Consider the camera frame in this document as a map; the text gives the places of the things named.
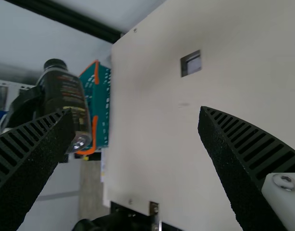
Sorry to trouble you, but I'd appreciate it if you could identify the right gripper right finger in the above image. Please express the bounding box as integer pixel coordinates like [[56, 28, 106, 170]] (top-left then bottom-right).
[[197, 105, 295, 231]]

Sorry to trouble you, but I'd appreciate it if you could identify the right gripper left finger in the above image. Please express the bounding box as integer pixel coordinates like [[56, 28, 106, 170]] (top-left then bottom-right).
[[0, 107, 76, 231]]

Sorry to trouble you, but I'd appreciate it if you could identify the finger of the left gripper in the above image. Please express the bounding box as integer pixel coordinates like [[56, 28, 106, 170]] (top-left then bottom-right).
[[3, 86, 47, 132]]

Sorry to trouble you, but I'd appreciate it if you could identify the dark coffee bottle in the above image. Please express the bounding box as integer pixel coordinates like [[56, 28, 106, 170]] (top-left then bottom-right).
[[37, 58, 93, 155]]

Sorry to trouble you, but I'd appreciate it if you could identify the teal shopping basket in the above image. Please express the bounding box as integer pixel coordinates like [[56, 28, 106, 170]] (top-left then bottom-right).
[[75, 60, 112, 155]]

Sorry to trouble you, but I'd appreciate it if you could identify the white shelf rack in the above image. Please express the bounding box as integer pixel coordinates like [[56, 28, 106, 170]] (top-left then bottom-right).
[[0, 78, 37, 114]]

